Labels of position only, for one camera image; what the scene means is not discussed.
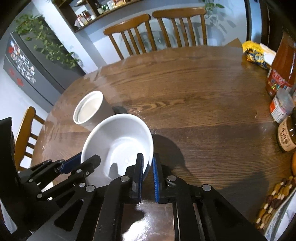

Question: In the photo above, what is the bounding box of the small white bowl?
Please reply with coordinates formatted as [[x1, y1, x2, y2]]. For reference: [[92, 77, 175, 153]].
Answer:
[[81, 113, 154, 187]]

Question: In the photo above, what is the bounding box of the white ramekin cup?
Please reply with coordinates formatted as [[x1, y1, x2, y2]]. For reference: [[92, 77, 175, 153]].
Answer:
[[73, 90, 115, 132]]

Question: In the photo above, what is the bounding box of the wooden chair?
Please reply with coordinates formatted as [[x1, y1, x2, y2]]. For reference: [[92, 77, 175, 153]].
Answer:
[[103, 14, 157, 60], [152, 7, 207, 48], [14, 106, 45, 172]]

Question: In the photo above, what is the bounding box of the grey refrigerator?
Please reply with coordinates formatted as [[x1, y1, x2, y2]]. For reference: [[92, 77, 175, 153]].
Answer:
[[4, 30, 85, 112]]

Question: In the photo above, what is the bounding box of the orange fruit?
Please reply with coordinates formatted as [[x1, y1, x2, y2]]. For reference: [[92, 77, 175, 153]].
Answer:
[[291, 152, 296, 176]]

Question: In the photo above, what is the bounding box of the brown sauce jar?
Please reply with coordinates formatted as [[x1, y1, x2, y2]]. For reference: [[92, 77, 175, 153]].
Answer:
[[277, 114, 295, 152]]

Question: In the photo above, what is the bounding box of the white lid spice jar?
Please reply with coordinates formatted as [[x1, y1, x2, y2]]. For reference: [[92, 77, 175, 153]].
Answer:
[[269, 88, 295, 124]]

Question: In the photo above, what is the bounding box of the hanging green vine plant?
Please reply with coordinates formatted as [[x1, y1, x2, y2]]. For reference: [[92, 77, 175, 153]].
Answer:
[[16, 14, 81, 69]]

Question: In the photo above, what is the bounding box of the back left wooden chair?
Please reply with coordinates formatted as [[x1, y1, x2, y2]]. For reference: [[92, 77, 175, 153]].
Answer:
[[103, 14, 157, 60]]

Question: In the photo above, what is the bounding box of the yellow snack bag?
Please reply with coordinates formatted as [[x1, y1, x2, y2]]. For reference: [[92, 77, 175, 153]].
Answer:
[[242, 41, 276, 70]]

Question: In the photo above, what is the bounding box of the back right wooden chair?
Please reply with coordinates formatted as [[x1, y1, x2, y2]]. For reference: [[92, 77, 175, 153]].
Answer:
[[152, 7, 207, 48]]

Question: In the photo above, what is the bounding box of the right green vine plant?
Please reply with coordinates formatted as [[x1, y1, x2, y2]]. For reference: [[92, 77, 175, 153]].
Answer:
[[202, 0, 225, 19]]

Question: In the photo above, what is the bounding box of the dark wooden door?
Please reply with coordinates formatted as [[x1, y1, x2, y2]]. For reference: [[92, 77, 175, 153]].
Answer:
[[246, 0, 287, 52]]

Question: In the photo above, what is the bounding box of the dark wooden wall shelf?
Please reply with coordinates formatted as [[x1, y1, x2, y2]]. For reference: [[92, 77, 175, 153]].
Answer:
[[51, 1, 138, 33]]

